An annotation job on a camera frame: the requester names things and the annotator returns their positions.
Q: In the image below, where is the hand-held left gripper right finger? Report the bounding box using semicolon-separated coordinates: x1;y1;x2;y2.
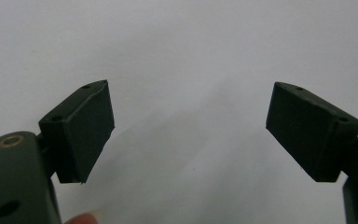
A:
265;81;358;183

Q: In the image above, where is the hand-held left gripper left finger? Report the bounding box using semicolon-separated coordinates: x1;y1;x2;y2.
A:
37;79;116;185

